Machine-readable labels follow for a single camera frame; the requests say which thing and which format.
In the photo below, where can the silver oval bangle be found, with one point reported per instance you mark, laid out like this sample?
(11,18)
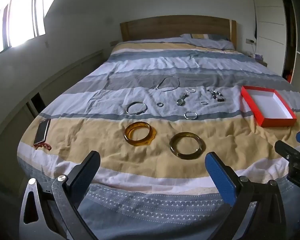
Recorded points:
(185,116)

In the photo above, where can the amber translucent bangle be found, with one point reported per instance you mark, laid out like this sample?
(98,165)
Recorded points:
(130,136)

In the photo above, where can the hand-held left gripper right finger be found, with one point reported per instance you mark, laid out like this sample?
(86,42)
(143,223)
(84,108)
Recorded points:
(220,175)

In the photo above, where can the low wall cabinet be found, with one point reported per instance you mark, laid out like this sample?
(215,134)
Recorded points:
(27,85)

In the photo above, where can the bed with striped duvet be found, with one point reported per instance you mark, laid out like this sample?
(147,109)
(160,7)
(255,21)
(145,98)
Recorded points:
(145,65)

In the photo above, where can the wooden headboard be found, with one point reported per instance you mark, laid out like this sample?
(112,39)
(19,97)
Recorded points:
(165,27)

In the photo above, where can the wooden nightstand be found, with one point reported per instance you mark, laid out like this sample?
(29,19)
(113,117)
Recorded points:
(261,61)

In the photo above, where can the smartphone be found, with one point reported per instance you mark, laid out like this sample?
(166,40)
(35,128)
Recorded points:
(42,131)

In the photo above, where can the striped pillow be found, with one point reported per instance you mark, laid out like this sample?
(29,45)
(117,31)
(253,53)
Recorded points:
(215,41)

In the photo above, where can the twisted silver hoop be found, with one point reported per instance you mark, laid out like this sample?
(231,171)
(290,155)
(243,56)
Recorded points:
(187,90)

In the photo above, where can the wall socket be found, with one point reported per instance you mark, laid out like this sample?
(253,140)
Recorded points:
(250,40)

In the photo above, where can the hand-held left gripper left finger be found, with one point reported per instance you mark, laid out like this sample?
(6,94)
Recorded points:
(86,170)

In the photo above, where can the red cardboard box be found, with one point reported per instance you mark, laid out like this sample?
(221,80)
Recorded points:
(277,106)

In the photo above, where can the silver hinged bangle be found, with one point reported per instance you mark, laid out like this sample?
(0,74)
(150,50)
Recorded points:
(128,109)

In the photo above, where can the olive translucent bangle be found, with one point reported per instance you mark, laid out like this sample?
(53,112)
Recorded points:
(176,152)

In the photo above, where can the window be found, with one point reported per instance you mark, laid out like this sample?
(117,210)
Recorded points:
(20,17)

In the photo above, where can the orange object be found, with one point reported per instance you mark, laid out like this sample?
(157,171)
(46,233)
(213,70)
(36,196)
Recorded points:
(288,77)

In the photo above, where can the red hair clip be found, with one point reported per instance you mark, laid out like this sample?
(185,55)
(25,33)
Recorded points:
(46,146)

